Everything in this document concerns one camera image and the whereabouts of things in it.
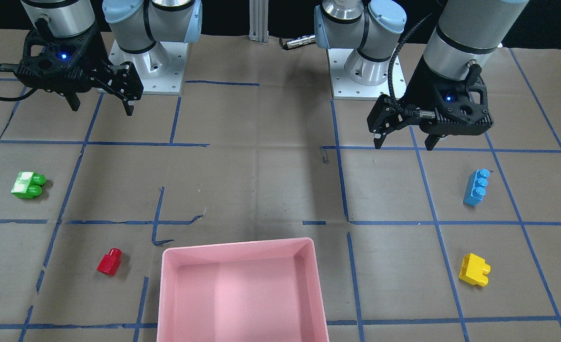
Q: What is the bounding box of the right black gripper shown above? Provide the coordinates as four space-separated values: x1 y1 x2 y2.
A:
14 24 144 116

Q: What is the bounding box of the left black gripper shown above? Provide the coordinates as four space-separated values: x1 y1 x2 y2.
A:
367 60 493 151

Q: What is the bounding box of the blue toy block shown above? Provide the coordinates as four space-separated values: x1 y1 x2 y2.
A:
463 169 491 207

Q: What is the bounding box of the green toy block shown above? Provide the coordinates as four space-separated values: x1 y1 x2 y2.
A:
11 171 47 199

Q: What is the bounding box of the yellow toy block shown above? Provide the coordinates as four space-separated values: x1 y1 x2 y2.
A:
459 253 491 286

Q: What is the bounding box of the red toy block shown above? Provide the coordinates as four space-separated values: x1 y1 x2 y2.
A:
97 247 122 276

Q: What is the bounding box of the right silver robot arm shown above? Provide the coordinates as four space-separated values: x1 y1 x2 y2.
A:
14 0 203 115

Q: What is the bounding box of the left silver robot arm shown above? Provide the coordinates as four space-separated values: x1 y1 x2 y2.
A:
314 0 527 150

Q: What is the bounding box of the pink plastic box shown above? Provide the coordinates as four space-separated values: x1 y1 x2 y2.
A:
156 237 329 342

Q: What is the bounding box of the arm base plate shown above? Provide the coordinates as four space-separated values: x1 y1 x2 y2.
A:
109 41 190 95
328 48 389 100

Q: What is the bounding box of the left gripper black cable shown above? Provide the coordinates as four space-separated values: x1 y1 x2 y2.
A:
388 13 433 103

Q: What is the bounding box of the aluminium frame post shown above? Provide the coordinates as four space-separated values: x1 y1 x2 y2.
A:
248 0 269 45

